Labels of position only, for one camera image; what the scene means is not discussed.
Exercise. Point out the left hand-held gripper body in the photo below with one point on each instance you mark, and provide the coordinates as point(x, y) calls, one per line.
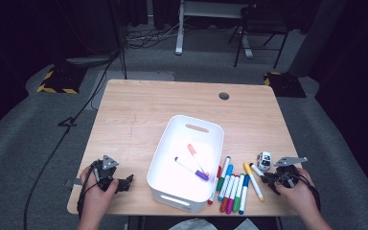
point(107, 174)

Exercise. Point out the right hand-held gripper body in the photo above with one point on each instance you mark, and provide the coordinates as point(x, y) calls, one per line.
point(287, 174)

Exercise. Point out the black marker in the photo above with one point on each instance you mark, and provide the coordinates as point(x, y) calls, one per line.
point(256, 168)

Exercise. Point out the white toy car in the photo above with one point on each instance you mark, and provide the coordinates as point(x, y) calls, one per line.
point(264, 160)

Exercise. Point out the yellow marker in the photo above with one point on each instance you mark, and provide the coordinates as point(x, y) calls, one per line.
point(253, 182)

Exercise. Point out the white plastic bin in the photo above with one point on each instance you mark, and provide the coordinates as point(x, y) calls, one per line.
point(172, 179)

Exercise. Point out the light blue marker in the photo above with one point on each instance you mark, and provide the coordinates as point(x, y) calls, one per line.
point(226, 180)

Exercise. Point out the magenta marker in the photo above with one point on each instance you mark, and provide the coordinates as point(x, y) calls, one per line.
point(230, 204)

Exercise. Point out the dark green marker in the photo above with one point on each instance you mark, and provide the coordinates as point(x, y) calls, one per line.
point(225, 167)

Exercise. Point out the brown marker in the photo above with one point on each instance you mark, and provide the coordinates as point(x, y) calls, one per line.
point(225, 204)

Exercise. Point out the red marker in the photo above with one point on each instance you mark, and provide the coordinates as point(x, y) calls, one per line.
point(219, 171)

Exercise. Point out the purple marker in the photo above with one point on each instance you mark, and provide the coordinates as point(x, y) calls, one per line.
point(202, 175)

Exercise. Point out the peach marker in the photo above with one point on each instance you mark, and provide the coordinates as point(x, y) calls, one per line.
point(192, 149)

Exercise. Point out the person's right hand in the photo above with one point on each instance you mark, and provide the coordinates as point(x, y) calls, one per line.
point(300, 198)

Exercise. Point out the person's left hand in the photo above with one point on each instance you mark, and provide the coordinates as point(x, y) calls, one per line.
point(94, 201)

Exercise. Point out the person's light trousers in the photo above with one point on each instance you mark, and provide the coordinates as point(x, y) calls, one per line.
point(188, 225)

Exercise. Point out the black yellow striped base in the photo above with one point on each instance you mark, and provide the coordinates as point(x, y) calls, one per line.
point(60, 80)
point(284, 84)

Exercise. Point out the black stand pole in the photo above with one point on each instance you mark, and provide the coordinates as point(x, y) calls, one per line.
point(123, 67)

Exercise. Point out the grey curtain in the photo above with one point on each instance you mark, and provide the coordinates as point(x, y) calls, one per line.
point(319, 32)

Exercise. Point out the black chair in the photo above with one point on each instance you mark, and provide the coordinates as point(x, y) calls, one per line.
point(262, 19)

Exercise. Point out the grey metal table bracket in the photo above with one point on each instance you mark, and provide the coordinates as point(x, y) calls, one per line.
point(73, 182)

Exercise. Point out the white desk frame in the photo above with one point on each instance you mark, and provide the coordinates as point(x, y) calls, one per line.
point(179, 32)

